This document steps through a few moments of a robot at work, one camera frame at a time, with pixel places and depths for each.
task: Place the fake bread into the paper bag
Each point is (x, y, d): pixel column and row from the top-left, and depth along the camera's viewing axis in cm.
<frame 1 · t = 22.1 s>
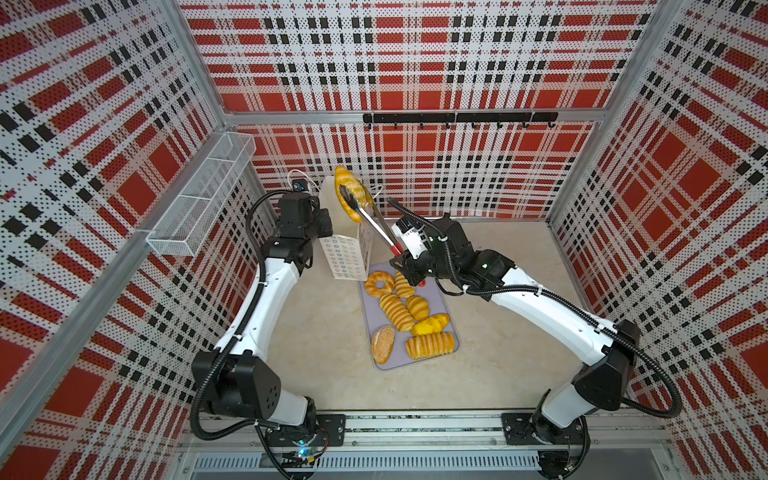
left hand: (320, 218, 80), fingers closed
right hand: (395, 262, 71), fingers closed
white flowered paper bag: (348, 242, 79), point 29 cm above the table
lilac plastic tray: (375, 316, 95), point 2 cm above the table
ring-shaped fake bread: (371, 287, 100), point 3 cm above the table
long spiral fake bread: (397, 312, 93), point 5 cm above the table
short round ribbed bread: (418, 307, 94), point 4 cm above the table
yellow pear-shaped fake bread: (431, 325, 90), point 4 cm above the table
sesame-coated fake bread: (382, 343, 86), point 5 cm above the table
large spiral fake bread: (430, 345, 86), point 5 cm above the table

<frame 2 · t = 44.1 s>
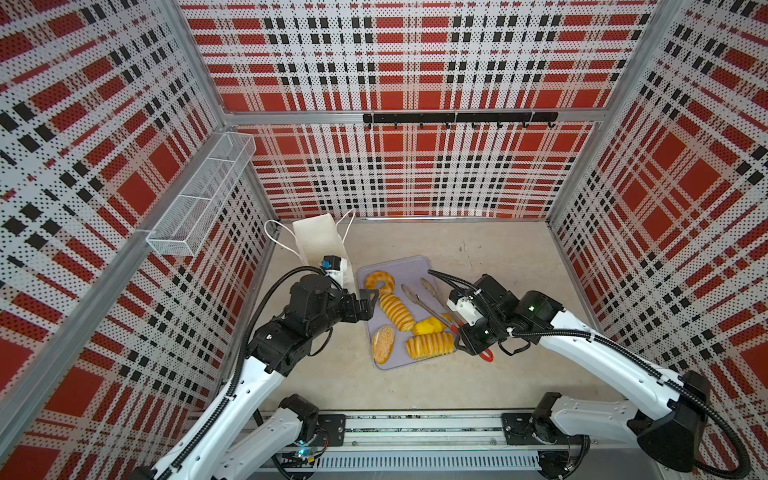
left hand: (363, 298, 71), fingers open
right hand: (465, 345, 72), fingers open
white flowered paper bag: (318, 236, 90), point 22 cm above the table
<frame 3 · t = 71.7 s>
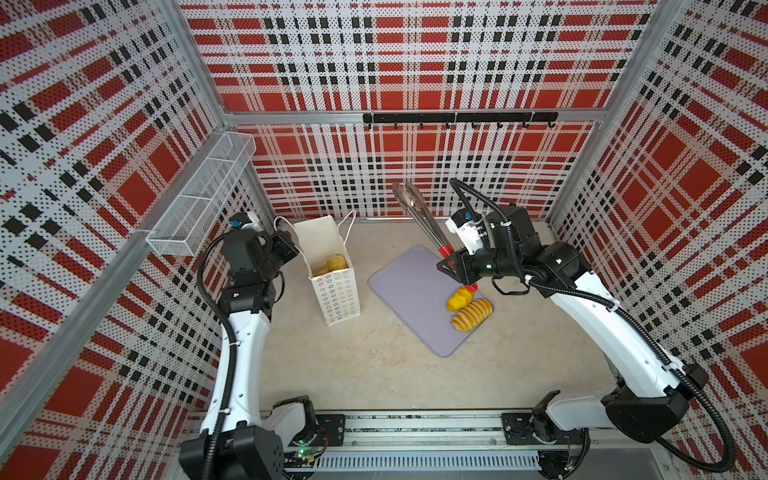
left hand: (292, 237, 73), fingers closed
right hand: (446, 267, 66), fingers open
lilac plastic tray: (416, 291, 104), on the table
yellow pear-shaped fake bread: (459, 299, 97), point 3 cm above the table
sesame-coated fake bread: (336, 262, 93), point 15 cm above the table
large spiral fake bread: (472, 315, 92), point 4 cm above the table
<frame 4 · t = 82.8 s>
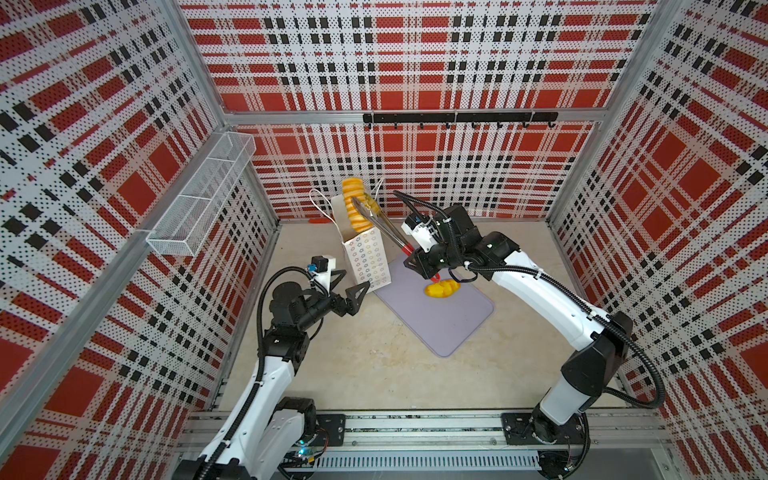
left hand: (356, 282, 75), fingers open
right hand: (410, 262, 74), fingers closed
white flowered paper bag: (365, 248, 86), point 23 cm above the table
yellow pear-shaped fake bread: (442, 289, 100), point 3 cm above the table
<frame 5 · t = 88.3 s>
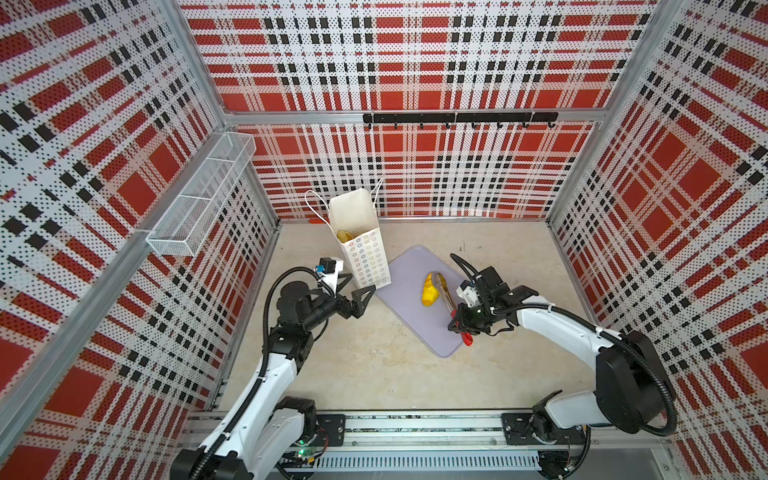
left hand: (362, 286, 76), fingers open
right hand: (452, 329, 82), fingers closed
yellow pear-shaped fake bread: (429, 293, 98), point 4 cm above the table
large spiral fake bread: (344, 236, 98), point 16 cm above the table
red-handled steel tongs: (442, 284, 95), point 9 cm above the table
